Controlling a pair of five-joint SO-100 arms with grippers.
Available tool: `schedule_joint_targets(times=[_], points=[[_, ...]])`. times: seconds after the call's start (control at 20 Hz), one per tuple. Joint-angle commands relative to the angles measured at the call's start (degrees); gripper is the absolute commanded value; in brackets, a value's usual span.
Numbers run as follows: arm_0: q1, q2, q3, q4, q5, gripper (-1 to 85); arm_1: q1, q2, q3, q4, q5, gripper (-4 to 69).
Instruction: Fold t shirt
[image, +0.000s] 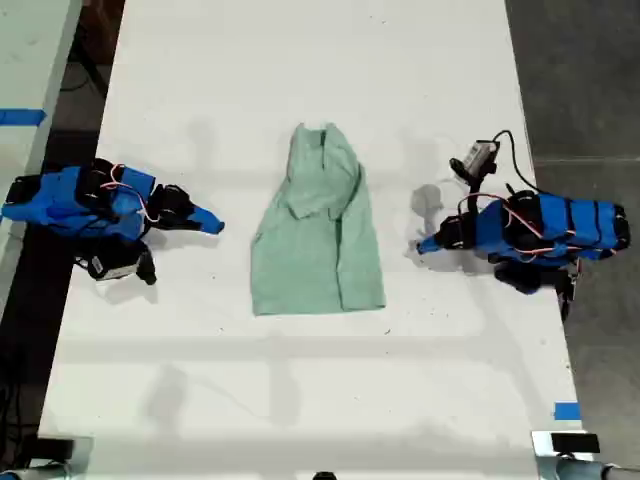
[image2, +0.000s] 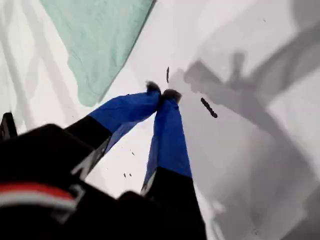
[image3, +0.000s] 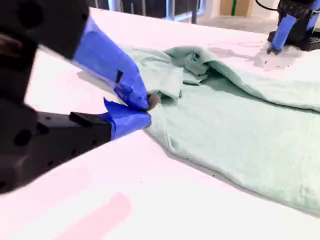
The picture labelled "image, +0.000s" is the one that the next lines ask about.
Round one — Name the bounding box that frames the long blue tape strip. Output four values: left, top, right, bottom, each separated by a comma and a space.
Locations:
0, 108, 48, 126

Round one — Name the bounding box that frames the white side table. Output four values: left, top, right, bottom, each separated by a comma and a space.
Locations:
0, 0, 84, 311

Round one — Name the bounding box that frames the pale green T-shirt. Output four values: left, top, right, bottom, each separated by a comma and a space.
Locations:
249, 121, 388, 317

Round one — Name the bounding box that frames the small black box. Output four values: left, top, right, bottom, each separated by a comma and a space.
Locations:
35, 436, 76, 460
551, 433, 601, 455

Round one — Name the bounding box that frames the black camera box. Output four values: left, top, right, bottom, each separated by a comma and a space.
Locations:
463, 139, 501, 169
85, 251, 142, 282

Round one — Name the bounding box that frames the black camera cable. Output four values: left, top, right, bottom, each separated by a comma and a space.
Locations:
492, 129, 541, 195

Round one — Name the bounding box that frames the grey metal bracket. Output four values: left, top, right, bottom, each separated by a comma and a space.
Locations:
530, 429, 604, 480

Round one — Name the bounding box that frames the short black camera stalk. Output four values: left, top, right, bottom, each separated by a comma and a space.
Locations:
135, 243, 158, 287
448, 157, 497, 195

